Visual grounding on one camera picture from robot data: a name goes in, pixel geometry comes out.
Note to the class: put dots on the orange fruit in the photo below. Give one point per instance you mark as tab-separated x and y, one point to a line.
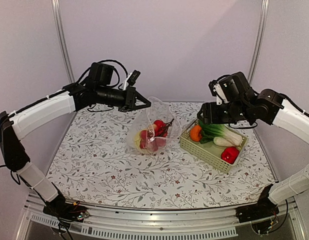
195	133

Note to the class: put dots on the yellow napa cabbage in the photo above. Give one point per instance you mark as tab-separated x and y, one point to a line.
141	141

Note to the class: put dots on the right aluminium frame post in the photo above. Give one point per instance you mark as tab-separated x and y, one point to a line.
259	39

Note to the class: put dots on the left aluminium frame post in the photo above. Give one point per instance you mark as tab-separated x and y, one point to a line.
56	10

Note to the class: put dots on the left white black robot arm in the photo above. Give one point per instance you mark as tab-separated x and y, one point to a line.
93	87

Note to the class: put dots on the red bell pepper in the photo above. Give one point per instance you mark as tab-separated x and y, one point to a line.
230	154

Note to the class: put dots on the clear zip top bag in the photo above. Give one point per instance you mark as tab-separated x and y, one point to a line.
157	110

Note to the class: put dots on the green white bok choy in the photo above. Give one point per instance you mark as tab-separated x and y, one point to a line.
209	131

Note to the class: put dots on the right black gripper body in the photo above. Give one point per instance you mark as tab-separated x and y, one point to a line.
219	117

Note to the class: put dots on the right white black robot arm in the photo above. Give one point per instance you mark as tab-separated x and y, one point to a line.
237	101

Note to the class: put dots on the beige perforated plastic basket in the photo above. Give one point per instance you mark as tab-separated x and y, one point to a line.
209	152

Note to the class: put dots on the aluminium frame post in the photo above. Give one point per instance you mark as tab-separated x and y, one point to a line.
259	39
56	10

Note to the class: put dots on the white radish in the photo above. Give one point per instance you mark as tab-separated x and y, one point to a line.
222	142

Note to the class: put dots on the aluminium front rail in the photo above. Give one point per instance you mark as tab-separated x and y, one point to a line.
120	223

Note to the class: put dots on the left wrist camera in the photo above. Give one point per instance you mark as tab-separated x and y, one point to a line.
130	80

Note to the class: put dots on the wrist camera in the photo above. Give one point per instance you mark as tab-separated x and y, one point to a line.
217	92
130	80

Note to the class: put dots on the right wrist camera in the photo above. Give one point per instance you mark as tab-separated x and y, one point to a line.
217	92

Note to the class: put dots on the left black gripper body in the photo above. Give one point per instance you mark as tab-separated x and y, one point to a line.
130	91

